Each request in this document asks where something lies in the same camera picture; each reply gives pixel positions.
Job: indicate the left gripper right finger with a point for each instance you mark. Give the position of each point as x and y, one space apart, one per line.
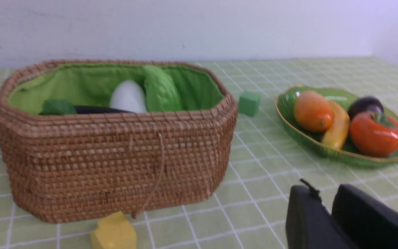
368 222

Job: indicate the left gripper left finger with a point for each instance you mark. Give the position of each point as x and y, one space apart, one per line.
308 223

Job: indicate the orange persimmon green calyx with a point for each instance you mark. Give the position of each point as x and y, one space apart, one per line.
374 134

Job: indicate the yellow banana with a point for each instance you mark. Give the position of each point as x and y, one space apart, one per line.
337 134

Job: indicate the orange yellow mango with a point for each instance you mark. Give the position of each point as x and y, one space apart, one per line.
313 112

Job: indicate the purple mangosteen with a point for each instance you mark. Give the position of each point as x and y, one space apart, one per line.
364 104

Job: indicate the green bitter gourd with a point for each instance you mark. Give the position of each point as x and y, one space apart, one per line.
161 92

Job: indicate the purple eggplant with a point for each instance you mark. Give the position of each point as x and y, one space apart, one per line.
83 109

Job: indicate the orange carrot green leaves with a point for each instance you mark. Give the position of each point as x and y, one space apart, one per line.
57 107

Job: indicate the green leaf-shaped glass plate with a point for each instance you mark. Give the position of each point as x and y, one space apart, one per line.
284 104

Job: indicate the green foam cube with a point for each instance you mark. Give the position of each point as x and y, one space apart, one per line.
249 103

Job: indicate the yellow foam block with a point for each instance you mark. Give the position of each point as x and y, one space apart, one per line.
114 232

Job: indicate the woven wicker basket green lining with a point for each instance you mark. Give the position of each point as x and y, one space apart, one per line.
86 166

